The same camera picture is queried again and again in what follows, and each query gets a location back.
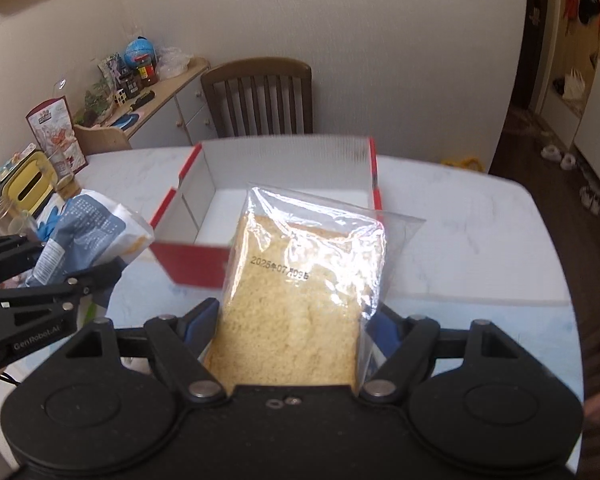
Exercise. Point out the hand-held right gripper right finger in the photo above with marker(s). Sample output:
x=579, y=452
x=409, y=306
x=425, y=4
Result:
x=402, y=347

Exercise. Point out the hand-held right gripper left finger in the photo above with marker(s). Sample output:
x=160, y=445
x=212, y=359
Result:
x=200, y=325

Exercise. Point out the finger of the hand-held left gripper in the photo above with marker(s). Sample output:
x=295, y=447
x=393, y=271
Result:
x=10, y=252
x=80, y=280

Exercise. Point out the blue and white packet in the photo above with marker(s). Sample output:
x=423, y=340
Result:
x=85, y=230

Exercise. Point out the clear bag of breadcrumbs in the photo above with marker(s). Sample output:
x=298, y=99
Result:
x=290, y=300

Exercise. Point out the red and white cardboard box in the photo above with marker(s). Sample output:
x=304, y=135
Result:
x=280, y=170

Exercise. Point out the yellow tissue box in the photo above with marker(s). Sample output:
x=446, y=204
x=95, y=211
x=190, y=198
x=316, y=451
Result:
x=32, y=180

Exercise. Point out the red white carton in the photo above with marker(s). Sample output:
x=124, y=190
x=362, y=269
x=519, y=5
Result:
x=55, y=130

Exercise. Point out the puzzle cube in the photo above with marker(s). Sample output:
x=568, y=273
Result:
x=121, y=97

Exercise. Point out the black hairbrush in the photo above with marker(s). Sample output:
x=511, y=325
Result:
x=142, y=100

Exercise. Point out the yellow toy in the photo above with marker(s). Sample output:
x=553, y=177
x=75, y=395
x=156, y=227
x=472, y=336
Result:
x=462, y=162

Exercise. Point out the red lidded jar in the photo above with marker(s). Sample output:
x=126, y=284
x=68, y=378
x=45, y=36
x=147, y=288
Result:
x=147, y=71

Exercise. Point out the brown wooden chair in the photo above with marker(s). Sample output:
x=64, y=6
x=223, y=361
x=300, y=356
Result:
x=257, y=100

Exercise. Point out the blue globe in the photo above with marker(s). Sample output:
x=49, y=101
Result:
x=139, y=51

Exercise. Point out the clear plastic bag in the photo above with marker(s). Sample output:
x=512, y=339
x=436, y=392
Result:
x=172, y=62

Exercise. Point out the pair of white shoes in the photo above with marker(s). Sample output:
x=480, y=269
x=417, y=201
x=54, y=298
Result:
x=557, y=155

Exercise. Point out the white tote bag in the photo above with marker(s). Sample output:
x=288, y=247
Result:
x=575, y=85

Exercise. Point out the red hanging garment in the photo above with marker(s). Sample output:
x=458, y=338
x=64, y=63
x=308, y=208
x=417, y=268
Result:
x=571, y=7

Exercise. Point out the black hanging cap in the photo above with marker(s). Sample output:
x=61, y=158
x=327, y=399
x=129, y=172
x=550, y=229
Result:
x=590, y=5

